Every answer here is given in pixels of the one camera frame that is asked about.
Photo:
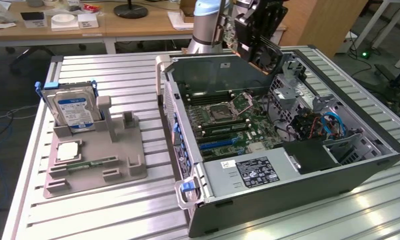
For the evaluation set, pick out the green RAM stick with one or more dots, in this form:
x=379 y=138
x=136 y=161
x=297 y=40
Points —
x=83 y=165
x=224 y=128

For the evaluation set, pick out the silver chipset heatsink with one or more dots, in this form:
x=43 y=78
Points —
x=259 y=147

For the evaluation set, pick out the green motherboard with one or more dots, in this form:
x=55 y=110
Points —
x=260 y=125

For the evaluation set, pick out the wooden desk white legs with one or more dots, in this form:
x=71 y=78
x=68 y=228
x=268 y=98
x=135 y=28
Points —
x=136 y=27

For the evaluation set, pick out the silver CPU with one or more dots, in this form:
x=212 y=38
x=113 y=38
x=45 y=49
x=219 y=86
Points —
x=68 y=151

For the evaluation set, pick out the white paper stack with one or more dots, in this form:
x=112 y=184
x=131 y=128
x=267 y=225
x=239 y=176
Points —
x=177 y=22

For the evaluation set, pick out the grey cup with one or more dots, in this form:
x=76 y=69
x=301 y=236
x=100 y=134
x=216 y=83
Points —
x=35 y=3

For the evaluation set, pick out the green graphics card black cooler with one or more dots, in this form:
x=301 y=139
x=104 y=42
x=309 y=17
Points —
x=267 y=58

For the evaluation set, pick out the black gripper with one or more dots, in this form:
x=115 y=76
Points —
x=269 y=17

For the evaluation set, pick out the grey printed parts rack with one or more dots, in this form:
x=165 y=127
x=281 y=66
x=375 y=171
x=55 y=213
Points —
x=96 y=155

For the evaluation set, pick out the white desk frame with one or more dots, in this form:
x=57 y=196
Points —
x=369 y=25

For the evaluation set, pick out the blue case latch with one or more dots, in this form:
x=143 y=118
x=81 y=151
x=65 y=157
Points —
x=187 y=187

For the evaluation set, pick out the black expansion slot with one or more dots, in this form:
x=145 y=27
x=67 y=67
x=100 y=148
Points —
x=213 y=139

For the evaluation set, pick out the black round lamp base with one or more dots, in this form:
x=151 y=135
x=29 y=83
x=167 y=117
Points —
x=129 y=12

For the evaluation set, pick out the silver socket cover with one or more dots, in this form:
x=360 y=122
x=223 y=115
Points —
x=243 y=101

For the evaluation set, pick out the open black PC case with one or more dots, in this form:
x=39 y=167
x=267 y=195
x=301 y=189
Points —
x=287 y=200

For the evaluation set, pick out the white paper card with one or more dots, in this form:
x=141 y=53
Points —
x=3 y=25

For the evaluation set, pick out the white box black top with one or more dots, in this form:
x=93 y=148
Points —
x=35 y=23

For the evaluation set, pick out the silver drive cage bracket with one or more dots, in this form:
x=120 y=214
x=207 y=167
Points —
x=284 y=95

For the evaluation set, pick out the hard disk blue label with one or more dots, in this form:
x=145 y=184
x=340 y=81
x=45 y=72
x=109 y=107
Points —
x=73 y=107

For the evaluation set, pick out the blue disk caddy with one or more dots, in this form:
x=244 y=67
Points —
x=51 y=85

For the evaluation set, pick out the device with green light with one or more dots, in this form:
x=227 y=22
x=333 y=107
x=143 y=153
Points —
x=364 y=53

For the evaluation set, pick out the black floor stand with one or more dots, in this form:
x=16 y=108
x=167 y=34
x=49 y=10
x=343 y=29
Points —
x=383 y=71

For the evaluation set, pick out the white square dish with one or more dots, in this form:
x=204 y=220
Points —
x=64 y=25

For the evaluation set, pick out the wooden cabinet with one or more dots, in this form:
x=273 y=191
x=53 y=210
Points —
x=320 y=25

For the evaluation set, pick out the grey metal disk bay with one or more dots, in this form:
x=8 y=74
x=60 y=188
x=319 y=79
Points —
x=349 y=150

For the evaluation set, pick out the open cardboard box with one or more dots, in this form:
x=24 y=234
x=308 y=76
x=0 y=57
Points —
x=188 y=11

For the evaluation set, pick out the grey power supply unit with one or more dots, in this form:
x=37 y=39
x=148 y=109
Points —
x=249 y=172

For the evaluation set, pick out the blue expansion slot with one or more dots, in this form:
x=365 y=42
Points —
x=215 y=145

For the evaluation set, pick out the white cup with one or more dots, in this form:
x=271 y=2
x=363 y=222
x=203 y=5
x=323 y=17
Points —
x=49 y=2

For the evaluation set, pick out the white labelled box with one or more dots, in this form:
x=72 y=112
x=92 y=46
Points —
x=87 y=20

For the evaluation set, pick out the red packet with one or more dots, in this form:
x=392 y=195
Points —
x=91 y=8

